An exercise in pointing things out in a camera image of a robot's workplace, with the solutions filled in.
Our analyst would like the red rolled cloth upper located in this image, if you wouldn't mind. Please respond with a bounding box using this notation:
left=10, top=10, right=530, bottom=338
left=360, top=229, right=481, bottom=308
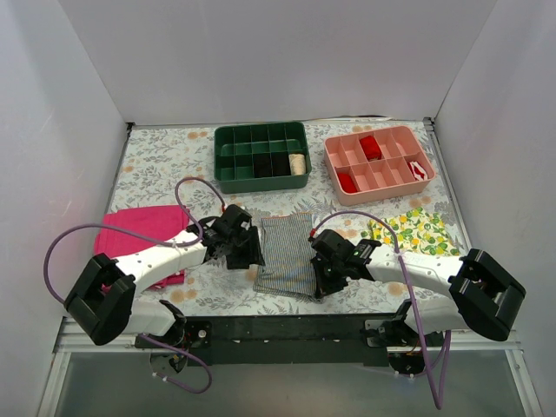
left=360, top=135, right=382, bottom=162

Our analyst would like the red white rolled cloth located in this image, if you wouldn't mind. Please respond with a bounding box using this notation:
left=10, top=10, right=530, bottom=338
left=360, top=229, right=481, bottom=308
left=407, top=161, right=429, bottom=182

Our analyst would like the green divided organizer tray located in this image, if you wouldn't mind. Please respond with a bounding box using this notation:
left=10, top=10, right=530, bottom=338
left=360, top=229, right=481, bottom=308
left=214, top=122, right=312, bottom=194

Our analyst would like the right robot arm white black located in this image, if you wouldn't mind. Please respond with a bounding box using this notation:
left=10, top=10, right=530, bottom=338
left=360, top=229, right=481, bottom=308
left=309, top=229, right=526, bottom=346

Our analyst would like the red rolled cloth lower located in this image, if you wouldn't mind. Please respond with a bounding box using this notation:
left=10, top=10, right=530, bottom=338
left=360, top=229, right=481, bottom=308
left=337, top=172, right=358, bottom=194

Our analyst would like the pink divided organizer tray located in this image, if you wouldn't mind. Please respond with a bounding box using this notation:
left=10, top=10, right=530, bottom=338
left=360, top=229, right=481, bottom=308
left=324, top=126, right=436, bottom=206

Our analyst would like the black rolled cloth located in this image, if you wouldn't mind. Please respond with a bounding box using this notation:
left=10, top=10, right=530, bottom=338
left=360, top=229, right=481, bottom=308
left=252, top=154, right=272, bottom=178
left=271, top=153, right=291, bottom=177

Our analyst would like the pink folded cloth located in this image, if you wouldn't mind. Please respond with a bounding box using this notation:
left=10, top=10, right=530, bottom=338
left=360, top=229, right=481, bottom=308
left=92, top=205, right=192, bottom=288

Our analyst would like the grey striped boxer underwear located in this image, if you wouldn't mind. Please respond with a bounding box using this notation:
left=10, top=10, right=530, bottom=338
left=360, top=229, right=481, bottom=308
left=253, top=213, right=318, bottom=302

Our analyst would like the lemon print folded cloth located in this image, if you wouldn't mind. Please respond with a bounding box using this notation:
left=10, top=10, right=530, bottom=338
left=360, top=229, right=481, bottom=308
left=383, top=208, right=460, bottom=256

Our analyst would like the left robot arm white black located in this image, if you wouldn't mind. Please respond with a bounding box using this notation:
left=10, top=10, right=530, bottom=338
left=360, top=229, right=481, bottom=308
left=63, top=204, right=264, bottom=348

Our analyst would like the black metal base rail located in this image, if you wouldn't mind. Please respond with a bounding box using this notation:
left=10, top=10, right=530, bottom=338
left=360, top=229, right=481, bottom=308
left=134, top=314, right=418, bottom=367

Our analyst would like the beige rolled sock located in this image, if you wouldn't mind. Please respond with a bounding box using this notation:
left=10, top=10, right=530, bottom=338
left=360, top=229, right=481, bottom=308
left=288, top=154, right=307, bottom=175

